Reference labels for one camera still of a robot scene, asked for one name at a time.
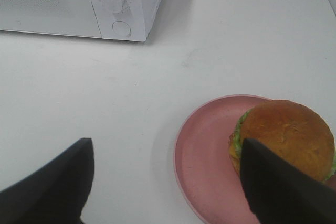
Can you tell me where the pink round plate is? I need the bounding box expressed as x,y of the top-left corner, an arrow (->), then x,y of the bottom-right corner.
174,95 -> 335,223

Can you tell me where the round white door button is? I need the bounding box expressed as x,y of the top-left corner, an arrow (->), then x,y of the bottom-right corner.
112,21 -> 131,37

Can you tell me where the white microwave door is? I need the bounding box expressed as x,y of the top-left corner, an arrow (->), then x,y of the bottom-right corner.
1,0 -> 101,38

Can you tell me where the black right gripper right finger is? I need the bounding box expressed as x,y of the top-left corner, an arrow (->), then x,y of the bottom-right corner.
240,138 -> 335,223

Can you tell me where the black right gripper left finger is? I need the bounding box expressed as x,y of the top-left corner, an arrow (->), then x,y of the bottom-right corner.
1,138 -> 94,223

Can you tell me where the white lower timer knob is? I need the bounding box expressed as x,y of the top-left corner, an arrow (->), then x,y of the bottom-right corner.
102,0 -> 125,13

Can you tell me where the burger with lettuce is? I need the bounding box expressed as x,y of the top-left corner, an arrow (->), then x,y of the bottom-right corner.
228,100 -> 335,182

